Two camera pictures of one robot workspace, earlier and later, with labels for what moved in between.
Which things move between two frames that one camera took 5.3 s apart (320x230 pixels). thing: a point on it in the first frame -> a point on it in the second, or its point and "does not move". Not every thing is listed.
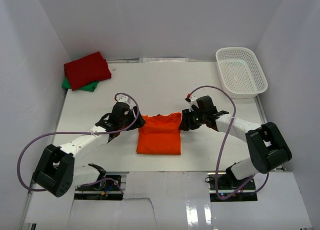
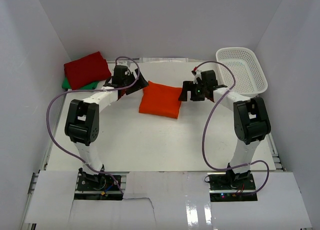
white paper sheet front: (173, 200) does not move
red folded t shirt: (89, 70) does not move
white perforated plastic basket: (241, 73) does not move
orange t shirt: (160, 135) -> (159, 100)
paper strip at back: (163, 60) does not move
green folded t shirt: (90, 87) does not move
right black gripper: (186, 123) -> (189, 86)
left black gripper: (140, 122) -> (139, 84)
